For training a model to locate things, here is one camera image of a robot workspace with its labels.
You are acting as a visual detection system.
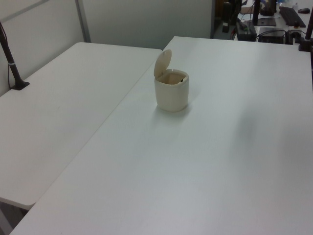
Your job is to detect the black Franka gripper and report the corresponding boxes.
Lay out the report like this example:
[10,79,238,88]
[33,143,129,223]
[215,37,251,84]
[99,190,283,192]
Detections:
[223,0,243,27]

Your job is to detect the small beige lidded trash bin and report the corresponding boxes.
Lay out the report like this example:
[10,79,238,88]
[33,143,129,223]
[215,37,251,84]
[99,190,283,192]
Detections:
[153,48,190,113]

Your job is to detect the brown cardboard piece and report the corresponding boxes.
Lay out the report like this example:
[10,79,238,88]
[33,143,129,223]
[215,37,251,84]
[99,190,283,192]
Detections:
[240,6,255,16]

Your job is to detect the black monitor stand with base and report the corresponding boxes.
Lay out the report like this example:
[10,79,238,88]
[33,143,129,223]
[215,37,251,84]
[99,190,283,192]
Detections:
[251,0,277,27]

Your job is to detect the dark cylindrical container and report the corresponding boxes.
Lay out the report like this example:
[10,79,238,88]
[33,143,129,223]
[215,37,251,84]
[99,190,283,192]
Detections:
[259,0,275,17]

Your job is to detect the black electronics box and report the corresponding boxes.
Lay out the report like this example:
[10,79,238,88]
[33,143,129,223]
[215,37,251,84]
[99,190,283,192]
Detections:
[258,26,287,44]

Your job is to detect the black keyboard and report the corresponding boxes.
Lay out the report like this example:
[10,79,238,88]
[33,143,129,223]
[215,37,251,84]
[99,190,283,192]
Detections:
[278,6,307,28]

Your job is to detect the white side table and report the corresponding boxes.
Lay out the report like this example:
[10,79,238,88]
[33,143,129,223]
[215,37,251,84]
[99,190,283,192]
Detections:
[0,42,163,207]

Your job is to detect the black clamped camera pole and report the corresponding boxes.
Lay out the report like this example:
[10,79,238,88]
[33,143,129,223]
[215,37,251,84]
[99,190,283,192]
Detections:
[297,0,313,52]

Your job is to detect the grey metal partition post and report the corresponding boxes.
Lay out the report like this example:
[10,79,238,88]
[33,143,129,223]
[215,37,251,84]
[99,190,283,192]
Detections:
[75,0,91,44]

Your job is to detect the black camera stand pole with base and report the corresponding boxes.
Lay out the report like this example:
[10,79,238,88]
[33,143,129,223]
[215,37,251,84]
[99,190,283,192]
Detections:
[0,21,30,90]

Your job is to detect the black cable with white tie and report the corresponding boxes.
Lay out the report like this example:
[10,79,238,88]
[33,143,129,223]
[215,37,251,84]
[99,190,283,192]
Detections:
[0,24,15,89]

